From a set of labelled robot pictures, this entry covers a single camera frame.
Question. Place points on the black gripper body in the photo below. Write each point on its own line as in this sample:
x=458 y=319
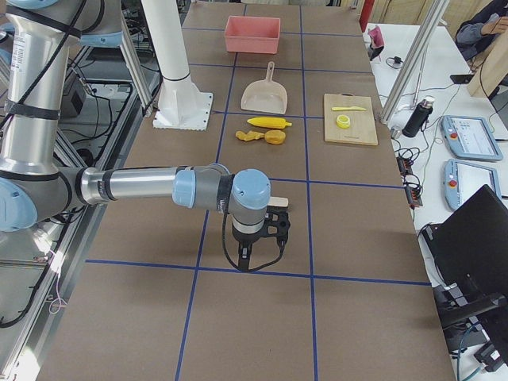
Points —
x=244 y=240

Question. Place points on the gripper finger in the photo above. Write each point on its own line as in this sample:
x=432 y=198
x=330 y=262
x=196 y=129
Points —
x=240 y=263
x=247 y=262

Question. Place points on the beige hand brush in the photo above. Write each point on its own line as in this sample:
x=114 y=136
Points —
x=280 y=202

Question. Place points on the toy ginger root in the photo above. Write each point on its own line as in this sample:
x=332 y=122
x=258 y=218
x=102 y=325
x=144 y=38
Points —
x=249 y=136

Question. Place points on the brown toy potato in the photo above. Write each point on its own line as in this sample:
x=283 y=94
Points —
x=275 y=137

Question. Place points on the yellow toy corn cob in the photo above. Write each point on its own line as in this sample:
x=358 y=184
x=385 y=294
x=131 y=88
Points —
x=269 y=122

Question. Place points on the beige plastic dustpan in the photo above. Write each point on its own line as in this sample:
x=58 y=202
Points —
x=265 y=95

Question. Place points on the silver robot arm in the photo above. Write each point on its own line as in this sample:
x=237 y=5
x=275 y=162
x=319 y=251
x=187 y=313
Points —
x=33 y=188

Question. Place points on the pink plastic bin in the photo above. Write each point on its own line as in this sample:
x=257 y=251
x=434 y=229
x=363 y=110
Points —
x=259 y=35

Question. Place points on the yellow lemon slices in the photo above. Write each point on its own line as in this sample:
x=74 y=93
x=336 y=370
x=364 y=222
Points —
x=343 y=121

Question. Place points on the bamboo cutting board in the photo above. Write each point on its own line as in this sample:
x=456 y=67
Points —
x=362 y=129

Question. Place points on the yellow plastic knife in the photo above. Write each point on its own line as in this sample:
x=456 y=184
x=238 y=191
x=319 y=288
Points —
x=348 y=108

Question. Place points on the black water bottle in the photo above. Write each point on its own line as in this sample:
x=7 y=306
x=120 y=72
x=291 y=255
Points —
x=419 y=116

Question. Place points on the black laptop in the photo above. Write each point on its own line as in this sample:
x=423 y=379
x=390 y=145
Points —
x=470 y=247

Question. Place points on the lower teach pendant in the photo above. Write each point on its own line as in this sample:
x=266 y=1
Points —
x=462 y=179

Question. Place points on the teach pendant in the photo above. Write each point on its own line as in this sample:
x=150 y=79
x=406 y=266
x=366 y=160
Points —
x=470 y=138
x=462 y=179

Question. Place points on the pink cloth on holder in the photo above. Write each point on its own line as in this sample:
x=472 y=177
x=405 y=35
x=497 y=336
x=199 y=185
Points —
x=376 y=37

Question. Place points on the upper teach pendant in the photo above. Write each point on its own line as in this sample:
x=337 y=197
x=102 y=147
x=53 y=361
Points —
x=470 y=138

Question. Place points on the black smartphone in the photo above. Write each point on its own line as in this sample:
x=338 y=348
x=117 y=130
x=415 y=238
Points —
x=461 y=79

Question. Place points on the seated person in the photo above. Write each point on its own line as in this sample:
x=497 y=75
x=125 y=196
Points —
x=476 y=35

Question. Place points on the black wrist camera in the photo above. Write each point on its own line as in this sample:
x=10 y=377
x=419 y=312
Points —
x=277 y=225

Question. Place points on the white camera stand column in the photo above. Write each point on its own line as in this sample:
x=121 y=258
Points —
x=181 y=105

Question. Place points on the aluminium frame post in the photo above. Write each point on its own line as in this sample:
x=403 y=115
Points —
x=417 y=51

